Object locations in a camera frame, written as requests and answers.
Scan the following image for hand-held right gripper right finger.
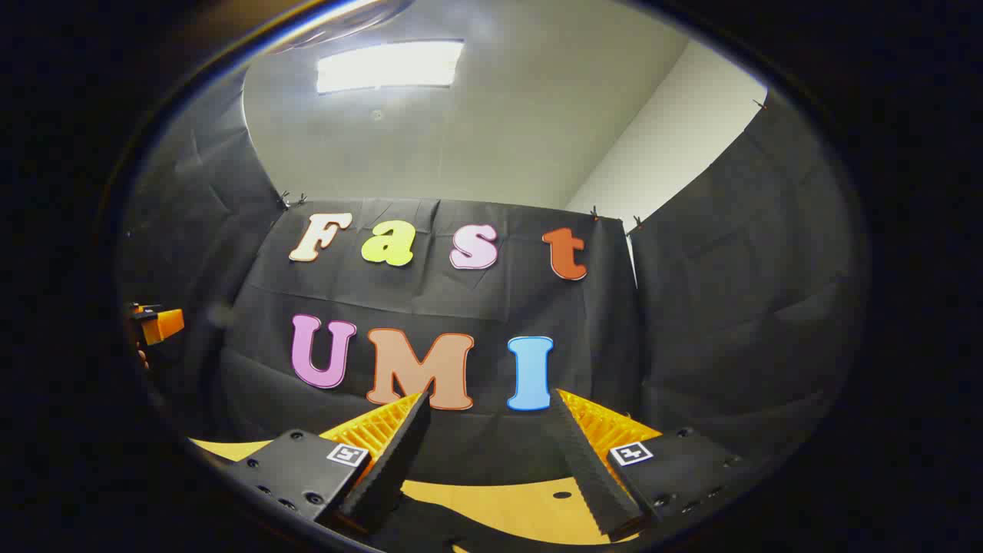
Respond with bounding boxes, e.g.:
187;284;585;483
549;388;759;541

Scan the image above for rectangular ceiling light panel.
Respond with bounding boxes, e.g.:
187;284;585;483
316;39;466;95

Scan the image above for black backdrop cloth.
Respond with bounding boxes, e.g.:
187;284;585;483
115;73;870;492

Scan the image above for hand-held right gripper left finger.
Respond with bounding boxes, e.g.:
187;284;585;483
223;390;432;536

